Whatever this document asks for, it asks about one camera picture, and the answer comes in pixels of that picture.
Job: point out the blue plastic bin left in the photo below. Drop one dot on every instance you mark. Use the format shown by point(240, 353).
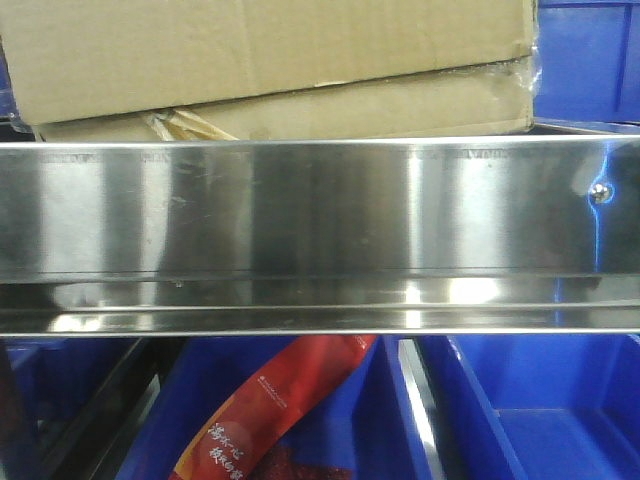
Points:
point(55, 378)

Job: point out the brown cardboard carton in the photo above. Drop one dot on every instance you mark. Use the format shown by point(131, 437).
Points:
point(269, 70)

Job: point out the blue plastic bin middle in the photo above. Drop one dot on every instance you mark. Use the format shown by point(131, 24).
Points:
point(365, 427)

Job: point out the steel shelf divider bar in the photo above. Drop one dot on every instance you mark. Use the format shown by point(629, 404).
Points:
point(422, 404)

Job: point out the blue plastic bin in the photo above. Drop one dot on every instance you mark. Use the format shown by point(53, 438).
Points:
point(540, 406)
point(55, 378)
point(365, 427)
point(588, 52)

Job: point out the shelf bolt head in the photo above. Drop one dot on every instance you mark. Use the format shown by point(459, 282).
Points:
point(600, 193)

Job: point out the blue plastic bin upper right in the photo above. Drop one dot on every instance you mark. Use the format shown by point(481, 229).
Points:
point(588, 52)

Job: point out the red snack bag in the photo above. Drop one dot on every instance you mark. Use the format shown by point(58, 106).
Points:
point(269, 403)

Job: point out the stainless steel shelf rail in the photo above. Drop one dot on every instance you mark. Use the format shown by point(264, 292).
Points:
point(442, 236)

